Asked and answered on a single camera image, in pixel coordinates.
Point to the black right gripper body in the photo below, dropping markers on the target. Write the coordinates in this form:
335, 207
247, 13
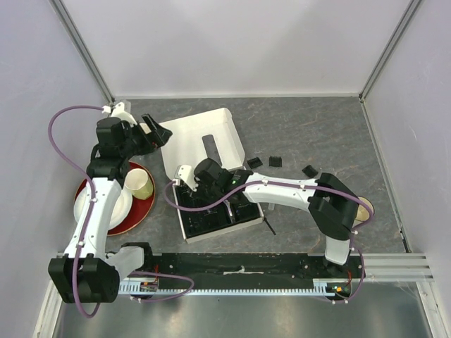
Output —
207, 193

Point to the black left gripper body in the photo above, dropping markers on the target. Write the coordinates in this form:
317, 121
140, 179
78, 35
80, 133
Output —
137, 142

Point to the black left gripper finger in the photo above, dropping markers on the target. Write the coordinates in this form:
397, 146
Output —
162, 135
149, 125

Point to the black cleaning brush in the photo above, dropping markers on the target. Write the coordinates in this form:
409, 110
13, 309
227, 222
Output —
269, 226

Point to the black comb guard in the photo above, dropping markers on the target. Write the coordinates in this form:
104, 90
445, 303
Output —
254, 163
275, 162
310, 171

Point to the black silver hair clipper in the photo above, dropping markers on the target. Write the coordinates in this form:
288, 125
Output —
230, 210

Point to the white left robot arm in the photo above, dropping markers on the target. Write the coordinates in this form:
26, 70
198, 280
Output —
84, 273

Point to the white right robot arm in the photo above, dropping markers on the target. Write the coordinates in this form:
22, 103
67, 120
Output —
330, 203

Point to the white cardboard box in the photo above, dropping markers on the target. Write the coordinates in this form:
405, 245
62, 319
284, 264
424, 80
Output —
211, 134

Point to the cream paper cup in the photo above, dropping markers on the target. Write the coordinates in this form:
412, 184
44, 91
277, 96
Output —
139, 183

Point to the red round plate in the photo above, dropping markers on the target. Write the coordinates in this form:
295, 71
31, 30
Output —
138, 212

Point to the white plate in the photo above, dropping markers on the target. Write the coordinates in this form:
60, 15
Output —
120, 211

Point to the cream ceramic mug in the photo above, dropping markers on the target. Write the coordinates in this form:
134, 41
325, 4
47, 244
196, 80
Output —
362, 213

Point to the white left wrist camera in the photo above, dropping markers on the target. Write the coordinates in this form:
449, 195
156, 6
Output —
118, 113

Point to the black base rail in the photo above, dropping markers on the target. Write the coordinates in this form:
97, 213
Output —
254, 271

